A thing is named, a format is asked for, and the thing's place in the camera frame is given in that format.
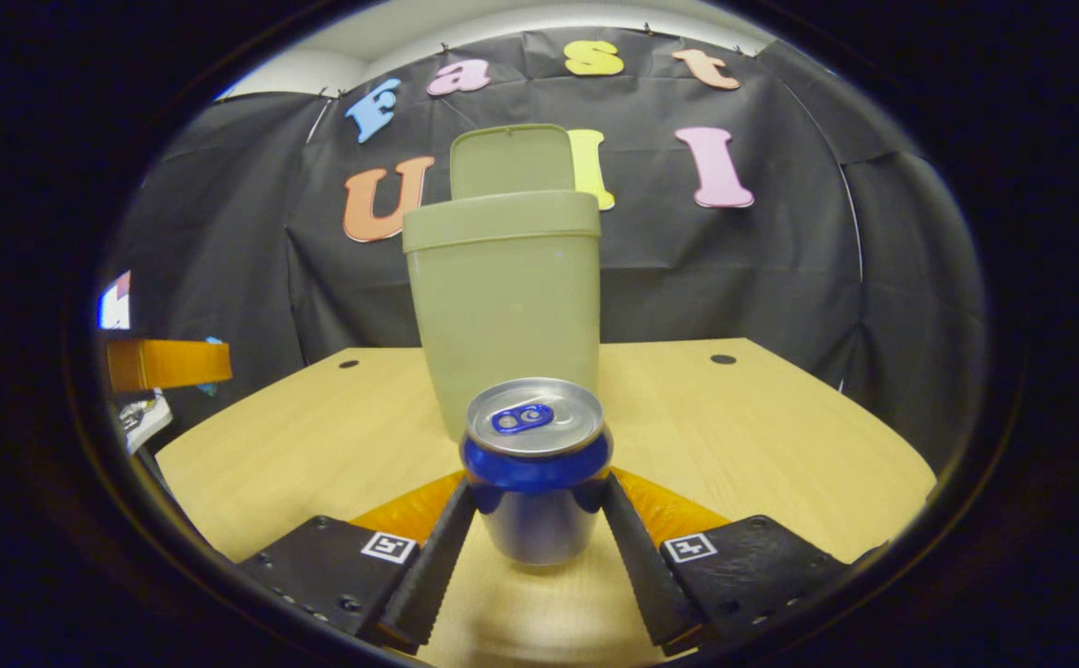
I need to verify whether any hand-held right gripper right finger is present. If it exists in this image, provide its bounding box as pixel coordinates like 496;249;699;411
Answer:
602;467;851;658

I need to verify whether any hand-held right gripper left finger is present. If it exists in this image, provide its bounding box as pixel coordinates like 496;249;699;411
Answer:
240;469;477;650

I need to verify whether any blue silver pop can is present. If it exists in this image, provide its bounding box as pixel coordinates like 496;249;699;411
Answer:
460;377;614;567

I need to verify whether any green desktop garbage bin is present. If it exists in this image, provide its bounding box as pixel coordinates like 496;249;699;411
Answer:
402;123;603;442

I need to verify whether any wooden desktop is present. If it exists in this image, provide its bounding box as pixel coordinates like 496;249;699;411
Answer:
154;339;939;667

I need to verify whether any computer monitor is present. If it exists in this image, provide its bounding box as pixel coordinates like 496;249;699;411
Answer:
98;271;132;331

